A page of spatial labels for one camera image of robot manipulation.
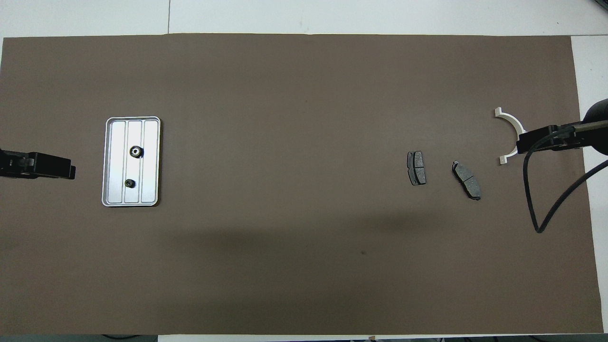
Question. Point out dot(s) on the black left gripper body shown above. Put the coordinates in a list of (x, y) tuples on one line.
[(35, 165)]

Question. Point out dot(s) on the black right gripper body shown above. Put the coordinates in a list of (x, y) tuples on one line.
[(546, 138)]

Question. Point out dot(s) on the silver metal tray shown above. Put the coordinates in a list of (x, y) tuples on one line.
[(116, 161)]

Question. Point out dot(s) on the dark grey eared brake pad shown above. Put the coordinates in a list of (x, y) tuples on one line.
[(466, 179)]

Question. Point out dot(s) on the dark grey rectangular brake pad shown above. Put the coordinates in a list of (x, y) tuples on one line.
[(416, 168)]

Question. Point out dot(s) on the brown table mat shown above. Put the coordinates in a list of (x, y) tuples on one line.
[(304, 261)]

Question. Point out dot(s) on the white curved plastic bracket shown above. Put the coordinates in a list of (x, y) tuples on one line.
[(508, 118)]

